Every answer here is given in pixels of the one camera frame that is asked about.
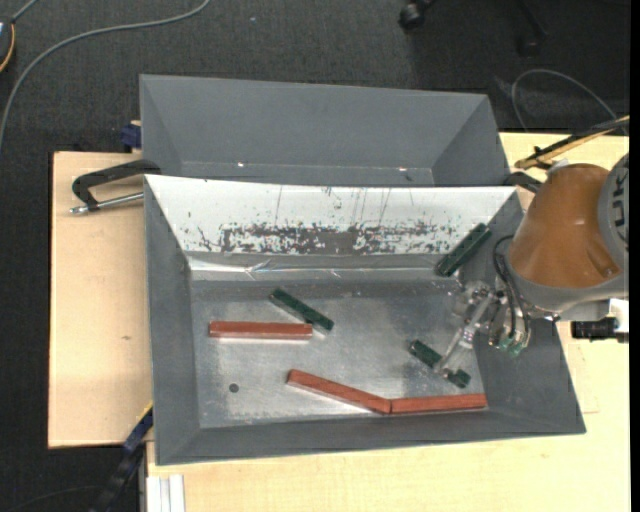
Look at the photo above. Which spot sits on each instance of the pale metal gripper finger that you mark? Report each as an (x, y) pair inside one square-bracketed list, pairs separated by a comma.
[(455, 350), (463, 361)]

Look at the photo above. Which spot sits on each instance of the dark green block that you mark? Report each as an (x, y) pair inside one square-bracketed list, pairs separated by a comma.
[(301, 309), (464, 250), (425, 352)]

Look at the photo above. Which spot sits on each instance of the red-brown flat block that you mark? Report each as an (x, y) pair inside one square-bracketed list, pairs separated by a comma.
[(260, 330), (437, 403), (337, 391)]

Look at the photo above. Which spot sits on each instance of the grey metal bin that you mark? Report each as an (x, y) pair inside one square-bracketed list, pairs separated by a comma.
[(310, 350)]

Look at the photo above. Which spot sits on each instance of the brown cardboard board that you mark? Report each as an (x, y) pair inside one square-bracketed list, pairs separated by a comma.
[(97, 300)]

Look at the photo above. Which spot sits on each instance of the black cylinder on white bracket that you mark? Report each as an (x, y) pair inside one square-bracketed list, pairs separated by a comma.
[(597, 328)]

